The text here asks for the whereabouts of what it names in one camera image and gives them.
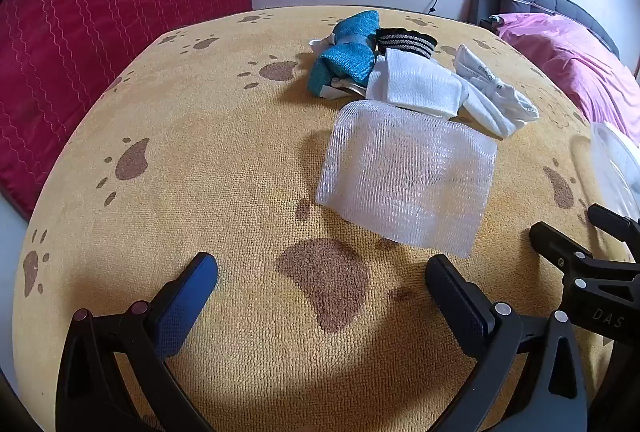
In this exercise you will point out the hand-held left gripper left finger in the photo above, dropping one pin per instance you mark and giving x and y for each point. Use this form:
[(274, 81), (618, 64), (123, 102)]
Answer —
[(185, 307)]

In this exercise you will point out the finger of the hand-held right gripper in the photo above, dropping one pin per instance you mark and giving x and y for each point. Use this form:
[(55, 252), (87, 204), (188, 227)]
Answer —
[(612, 224), (550, 242)]

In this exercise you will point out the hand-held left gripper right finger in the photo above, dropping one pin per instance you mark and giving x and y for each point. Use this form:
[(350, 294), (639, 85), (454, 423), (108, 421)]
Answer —
[(457, 307)]

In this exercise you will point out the clear plastic bowl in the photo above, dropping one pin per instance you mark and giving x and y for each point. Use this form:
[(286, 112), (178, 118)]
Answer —
[(615, 162)]

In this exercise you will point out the white mesh bag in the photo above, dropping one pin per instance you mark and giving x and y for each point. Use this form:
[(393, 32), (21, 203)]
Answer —
[(400, 177)]

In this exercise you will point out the white cloth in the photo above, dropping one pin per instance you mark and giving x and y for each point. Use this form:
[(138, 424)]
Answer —
[(495, 107)]

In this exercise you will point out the white cloth pad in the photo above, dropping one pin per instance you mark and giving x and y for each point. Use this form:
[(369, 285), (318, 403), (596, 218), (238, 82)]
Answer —
[(415, 84)]

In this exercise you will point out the black white striped sock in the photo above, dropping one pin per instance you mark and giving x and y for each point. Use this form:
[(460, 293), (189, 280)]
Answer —
[(405, 43)]

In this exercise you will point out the teal knit cloth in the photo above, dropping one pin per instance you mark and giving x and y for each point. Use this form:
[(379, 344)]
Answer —
[(345, 62)]

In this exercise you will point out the pink duvet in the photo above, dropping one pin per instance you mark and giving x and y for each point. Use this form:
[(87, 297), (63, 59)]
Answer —
[(575, 57)]

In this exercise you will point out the black bedside cabinet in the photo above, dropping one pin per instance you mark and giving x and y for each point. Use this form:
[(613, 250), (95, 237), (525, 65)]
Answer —
[(482, 2)]

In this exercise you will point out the red quilted blanket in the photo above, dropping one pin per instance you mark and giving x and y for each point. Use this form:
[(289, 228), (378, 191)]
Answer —
[(100, 12)]

